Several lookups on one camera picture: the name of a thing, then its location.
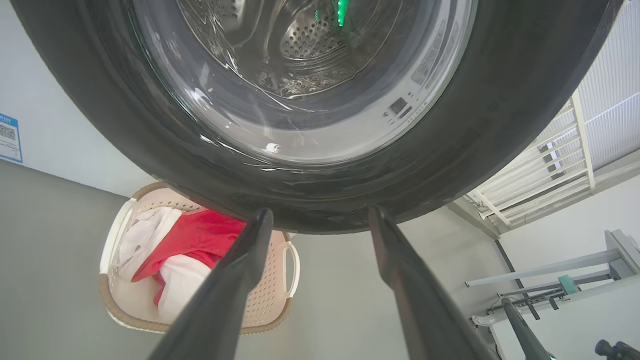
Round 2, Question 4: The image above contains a red garment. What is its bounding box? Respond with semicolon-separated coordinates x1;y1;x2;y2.
131;209;247;283

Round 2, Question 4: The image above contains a white garment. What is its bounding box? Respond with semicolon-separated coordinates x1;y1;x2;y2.
117;206;213;325

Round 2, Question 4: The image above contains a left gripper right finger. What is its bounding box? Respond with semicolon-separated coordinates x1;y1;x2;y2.
368;205;496;360

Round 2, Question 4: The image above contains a dark round washing machine door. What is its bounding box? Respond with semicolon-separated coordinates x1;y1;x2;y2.
10;0;626;235

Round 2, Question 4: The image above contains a white table panel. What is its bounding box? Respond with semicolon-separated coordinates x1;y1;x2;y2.
487;287;640;360

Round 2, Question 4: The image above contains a cream perforated laundry basket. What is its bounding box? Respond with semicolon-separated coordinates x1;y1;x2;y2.
98;181;301;335

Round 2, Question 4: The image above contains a white washing machine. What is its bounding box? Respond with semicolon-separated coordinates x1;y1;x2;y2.
0;0;156;198

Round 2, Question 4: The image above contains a blue energy label sticker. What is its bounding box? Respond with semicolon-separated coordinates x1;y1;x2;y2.
0;113;23;164

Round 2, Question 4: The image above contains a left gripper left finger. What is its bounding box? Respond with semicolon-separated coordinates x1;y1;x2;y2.
148;208;275;360

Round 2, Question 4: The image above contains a white slatted railing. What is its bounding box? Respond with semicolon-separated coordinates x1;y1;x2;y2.
462;89;597;233

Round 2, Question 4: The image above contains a small teal block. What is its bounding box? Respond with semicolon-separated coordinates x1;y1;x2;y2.
557;274;579;296

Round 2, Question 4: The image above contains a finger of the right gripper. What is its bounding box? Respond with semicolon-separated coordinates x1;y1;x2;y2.
501;297;555;360

